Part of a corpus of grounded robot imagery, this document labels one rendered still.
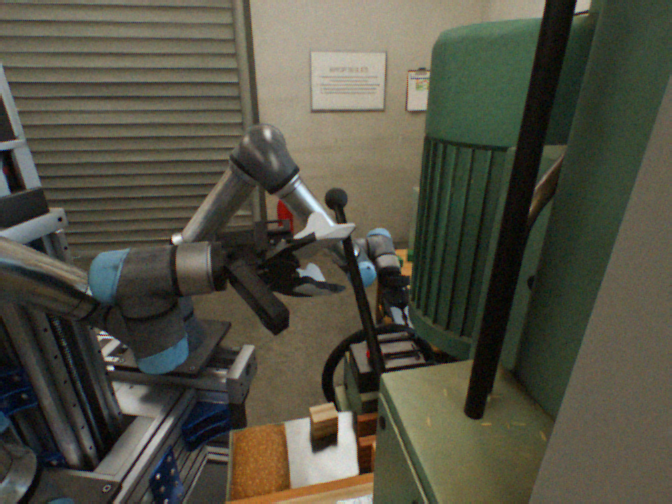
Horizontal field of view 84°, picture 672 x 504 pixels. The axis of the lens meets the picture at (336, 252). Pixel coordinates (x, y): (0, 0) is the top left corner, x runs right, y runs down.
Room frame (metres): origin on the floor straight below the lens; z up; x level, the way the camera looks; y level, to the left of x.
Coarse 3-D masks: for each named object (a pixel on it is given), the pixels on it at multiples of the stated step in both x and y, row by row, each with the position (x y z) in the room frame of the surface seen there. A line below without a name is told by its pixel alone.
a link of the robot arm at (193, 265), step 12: (180, 252) 0.46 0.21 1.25; (192, 252) 0.46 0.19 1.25; (204, 252) 0.46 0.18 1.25; (180, 264) 0.44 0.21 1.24; (192, 264) 0.45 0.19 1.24; (204, 264) 0.45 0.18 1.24; (180, 276) 0.44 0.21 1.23; (192, 276) 0.44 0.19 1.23; (204, 276) 0.44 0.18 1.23; (180, 288) 0.44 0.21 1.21; (192, 288) 0.44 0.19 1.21; (204, 288) 0.44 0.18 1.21
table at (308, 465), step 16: (336, 400) 0.59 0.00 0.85; (352, 416) 0.51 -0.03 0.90; (288, 432) 0.47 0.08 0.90; (304, 432) 0.47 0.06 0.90; (352, 432) 0.47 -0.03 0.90; (288, 448) 0.44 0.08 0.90; (304, 448) 0.44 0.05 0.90; (320, 448) 0.44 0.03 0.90; (336, 448) 0.44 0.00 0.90; (352, 448) 0.44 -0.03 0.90; (304, 464) 0.41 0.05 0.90; (320, 464) 0.41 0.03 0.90; (336, 464) 0.41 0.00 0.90; (352, 464) 0.41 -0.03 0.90; (304, 480) 0.38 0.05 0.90; (320, 480) 0.38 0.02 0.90
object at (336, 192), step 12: (336, 192) 0.53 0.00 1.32; (336, 204) 0.53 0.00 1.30; (336, 216) 0.51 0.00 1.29; (348, 240) 0.47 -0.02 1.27; (348, 252) 0.45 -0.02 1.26; (348, 264) 0.44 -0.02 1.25; (360, 276) 0.42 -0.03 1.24; (360, 288) 0.40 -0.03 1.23; (360, 300) 0.39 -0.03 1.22; (360, 312) 0.38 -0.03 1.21; (372, 324) 0.36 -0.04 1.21; (372, 336) 0.35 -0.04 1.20; (372, 348) 0.33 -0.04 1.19; (372, 360) 0.32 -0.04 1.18; (384, 372) 0.31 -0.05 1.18
